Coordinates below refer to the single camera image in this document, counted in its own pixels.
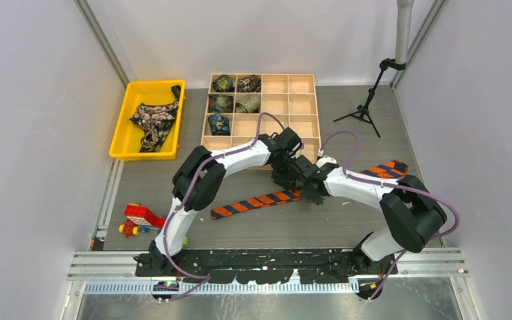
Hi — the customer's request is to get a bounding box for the black pink floral tie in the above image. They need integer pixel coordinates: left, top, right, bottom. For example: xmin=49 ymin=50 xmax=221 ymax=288
xmin=129 ymin=85 xmax=181 ymax=153

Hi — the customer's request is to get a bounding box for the yellow plastic bin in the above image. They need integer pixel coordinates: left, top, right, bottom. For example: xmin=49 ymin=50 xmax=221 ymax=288
xmin=109 ymin=79 xmax=186 ymax=161

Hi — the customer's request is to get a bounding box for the rolled blue gold tie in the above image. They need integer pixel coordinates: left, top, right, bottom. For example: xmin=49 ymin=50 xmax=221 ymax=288
xmin=207 ymin=95 xmax=235 ymax=113

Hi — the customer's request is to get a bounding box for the orange navy striped tie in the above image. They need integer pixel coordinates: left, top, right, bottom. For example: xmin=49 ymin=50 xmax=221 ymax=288
xmin=210 ymin=159 xmax=409 ymax=220

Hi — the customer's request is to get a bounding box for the rolled blue teal tie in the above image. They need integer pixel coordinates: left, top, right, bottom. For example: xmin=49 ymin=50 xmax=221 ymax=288
xmin=207 ymin=113 xmax=231 ymax=136

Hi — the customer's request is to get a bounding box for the black mini tripod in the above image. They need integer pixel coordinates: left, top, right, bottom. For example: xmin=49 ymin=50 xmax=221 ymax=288
xmin=333 ymin=58 xmax=407 ymax=138

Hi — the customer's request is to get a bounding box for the colourful toy car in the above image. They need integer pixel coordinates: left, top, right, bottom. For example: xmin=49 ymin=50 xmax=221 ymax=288
xmin=119 ymin=203 xmax=167 ymax=237

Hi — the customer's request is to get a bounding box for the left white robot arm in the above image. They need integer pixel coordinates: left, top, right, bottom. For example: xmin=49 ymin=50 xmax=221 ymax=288
xmin=149 ymin=127 xmax=303 ymax=276

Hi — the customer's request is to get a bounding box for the grey metal pole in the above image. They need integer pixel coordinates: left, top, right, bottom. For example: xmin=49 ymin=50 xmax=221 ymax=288
xmin=395 ymin=0 xmax=415 ymax=71

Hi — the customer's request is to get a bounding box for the wooden grid organizer box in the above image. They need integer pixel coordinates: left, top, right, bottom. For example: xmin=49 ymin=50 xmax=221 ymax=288
xmin=200 ymin=73 xmax=321 ymax=162

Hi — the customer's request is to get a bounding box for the rolled dark floral tie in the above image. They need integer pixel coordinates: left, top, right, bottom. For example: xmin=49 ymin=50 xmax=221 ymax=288
xmin=236 ymin=74 xmax=261 ymax=93

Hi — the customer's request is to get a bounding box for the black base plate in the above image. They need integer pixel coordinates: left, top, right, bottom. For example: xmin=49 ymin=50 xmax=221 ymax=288
xmin=134 ymin=249 xmax=394 ymax=285

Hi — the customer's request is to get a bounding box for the rolled beige paisley tie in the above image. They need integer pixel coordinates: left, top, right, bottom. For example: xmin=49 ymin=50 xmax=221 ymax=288
xmin=235 ymin=94 xmax=261 ymax=113

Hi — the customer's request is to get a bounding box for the rolled green paisley tie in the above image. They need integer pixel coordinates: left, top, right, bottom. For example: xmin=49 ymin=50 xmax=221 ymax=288
xmin=211 ymin=74 xmax=235 ymax=93

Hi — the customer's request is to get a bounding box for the aluminium front rail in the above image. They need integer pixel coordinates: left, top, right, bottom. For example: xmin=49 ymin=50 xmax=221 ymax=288
xmin=67 ymin=247 xmax=469 ymax=297

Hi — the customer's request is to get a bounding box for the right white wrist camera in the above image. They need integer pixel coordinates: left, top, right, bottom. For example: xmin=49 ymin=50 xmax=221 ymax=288
xmin=315 ymin=156 xmax=339 ymax=169

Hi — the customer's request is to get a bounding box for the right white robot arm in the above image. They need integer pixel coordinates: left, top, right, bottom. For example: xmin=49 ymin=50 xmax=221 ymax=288
xmin=288 ymin=156 xmax=447 ymax=274

